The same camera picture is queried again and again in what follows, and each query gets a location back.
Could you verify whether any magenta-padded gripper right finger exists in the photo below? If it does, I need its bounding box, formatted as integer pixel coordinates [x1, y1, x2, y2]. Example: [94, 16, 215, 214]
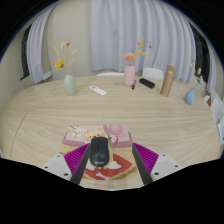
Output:
[131, 142, 184, 186]

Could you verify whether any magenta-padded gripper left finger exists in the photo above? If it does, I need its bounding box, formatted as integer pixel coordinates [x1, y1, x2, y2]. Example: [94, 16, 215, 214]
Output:
[41, 142, 92, 186]

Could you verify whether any black computer mouse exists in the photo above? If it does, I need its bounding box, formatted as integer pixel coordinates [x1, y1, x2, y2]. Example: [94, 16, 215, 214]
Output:
[89, 136, 110, 169]

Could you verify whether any pink cartoon print mouse pad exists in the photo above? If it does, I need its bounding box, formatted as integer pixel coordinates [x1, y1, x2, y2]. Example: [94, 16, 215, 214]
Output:
[59, 124, 138, 182]

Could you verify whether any white remote control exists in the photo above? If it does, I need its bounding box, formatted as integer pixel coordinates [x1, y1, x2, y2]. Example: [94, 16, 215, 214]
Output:
[88, 85, 108, 97]

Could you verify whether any blue vase with dried flowers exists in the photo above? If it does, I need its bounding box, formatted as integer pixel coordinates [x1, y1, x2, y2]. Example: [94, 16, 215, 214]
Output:
[184, 59, 204, 105]

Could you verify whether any green vase with yellow flowers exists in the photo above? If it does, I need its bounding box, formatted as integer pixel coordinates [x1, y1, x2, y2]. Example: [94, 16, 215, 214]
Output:
[53, 41, 78, 97]

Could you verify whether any small black box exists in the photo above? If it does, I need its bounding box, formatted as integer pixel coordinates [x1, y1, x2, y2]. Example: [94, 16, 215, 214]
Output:
[138, 77, 156, 89]

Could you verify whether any tan metal drink bottle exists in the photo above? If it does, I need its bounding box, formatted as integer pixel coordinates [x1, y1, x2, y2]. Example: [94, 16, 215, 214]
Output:
[159, 64, 177, 98]

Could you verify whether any pink vase with orange flowers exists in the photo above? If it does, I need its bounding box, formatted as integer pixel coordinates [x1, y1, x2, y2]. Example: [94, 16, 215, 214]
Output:
[119, 37, 153, 88]

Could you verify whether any white chair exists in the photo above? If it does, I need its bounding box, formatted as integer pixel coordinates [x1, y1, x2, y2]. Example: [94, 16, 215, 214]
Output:
[142, 67, 165, 80]
[95, 72, 125, 77]

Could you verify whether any narrow white curtain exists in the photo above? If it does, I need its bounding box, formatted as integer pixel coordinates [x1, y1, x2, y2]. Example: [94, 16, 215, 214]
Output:
[204, 43, 218, 94]
[25, 4, 56, 85]

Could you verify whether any dark window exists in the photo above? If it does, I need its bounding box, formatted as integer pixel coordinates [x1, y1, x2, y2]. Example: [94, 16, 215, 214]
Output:
[19, 24, 33, 81]
[189, 23, 210, 83]

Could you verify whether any wide white curtain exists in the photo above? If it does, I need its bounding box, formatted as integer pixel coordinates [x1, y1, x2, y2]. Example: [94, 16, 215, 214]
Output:
[88, 0, 197, 83]

